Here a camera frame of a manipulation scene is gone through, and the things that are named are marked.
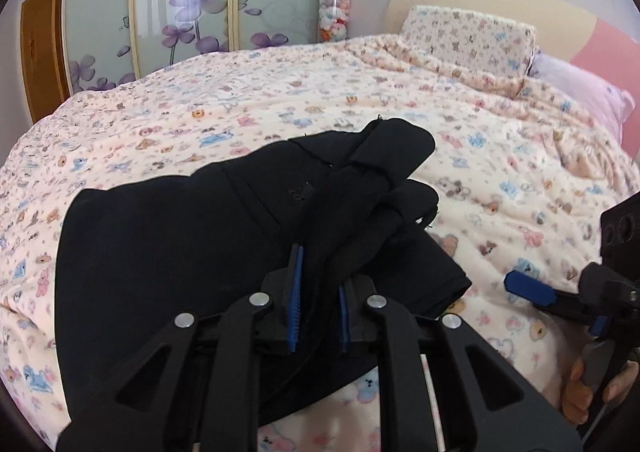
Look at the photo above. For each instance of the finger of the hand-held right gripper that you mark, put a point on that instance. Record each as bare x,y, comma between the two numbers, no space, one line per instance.
527,286

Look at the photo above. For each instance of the bear printed pillow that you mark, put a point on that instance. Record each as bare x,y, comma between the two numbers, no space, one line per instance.
465,39

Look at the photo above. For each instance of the bear printed blanket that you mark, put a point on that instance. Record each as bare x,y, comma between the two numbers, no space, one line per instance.
300,97

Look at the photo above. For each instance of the wooden door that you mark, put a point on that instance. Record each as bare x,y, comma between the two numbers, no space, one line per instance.
42,47

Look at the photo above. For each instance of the black pants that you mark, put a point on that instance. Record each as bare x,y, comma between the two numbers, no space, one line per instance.
175,242

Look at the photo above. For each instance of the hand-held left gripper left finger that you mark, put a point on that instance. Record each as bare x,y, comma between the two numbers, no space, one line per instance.
296,302

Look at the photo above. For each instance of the clear tube of plush toys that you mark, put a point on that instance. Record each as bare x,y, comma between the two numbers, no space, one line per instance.
335,7

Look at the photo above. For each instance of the lilac pillow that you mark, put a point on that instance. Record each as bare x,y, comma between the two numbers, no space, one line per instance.
585,87

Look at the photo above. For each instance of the person's right hand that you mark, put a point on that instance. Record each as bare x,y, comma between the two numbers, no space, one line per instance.
575,402

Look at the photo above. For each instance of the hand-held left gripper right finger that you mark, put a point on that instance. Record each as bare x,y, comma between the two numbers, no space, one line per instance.
344,322

